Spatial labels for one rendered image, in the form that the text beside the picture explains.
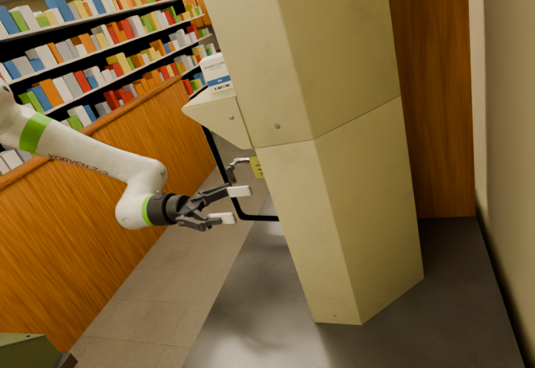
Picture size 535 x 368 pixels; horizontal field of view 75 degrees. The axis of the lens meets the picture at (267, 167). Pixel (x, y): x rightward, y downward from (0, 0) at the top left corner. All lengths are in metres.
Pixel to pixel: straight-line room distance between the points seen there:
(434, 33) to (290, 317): 0.74
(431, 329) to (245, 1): 0.73
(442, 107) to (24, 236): 2.34
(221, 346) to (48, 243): 1.90
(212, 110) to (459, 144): 0.65
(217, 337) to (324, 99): 0.65
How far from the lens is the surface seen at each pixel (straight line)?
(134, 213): 1.06
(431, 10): 0.90
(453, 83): 0.94
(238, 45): 0.57
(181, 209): 0.98
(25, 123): 1.17
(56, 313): 2.77
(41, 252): 2.66
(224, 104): 0.61
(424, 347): 0.85
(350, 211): 0.69
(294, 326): 0.92
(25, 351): 1.17
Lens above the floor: 1.65
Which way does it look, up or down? 26 degrees down
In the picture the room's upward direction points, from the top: 19 degrees counter-clockwise
